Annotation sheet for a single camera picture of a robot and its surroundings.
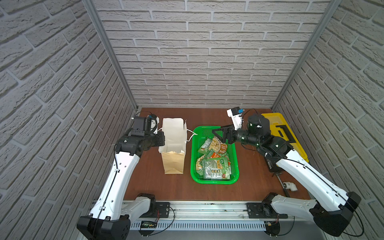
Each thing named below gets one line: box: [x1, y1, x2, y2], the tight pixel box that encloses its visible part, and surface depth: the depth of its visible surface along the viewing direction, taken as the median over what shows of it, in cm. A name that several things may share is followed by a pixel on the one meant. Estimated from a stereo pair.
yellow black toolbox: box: [261, 112, 309, 163], surface depth 87 cm
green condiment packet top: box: [209, 136, 228, 154], surface depth 94 cm
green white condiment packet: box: [203, 157, 231, 180], surface depth 86 cm
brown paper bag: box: [158, 117, 198, 175], surface depth 78 cm
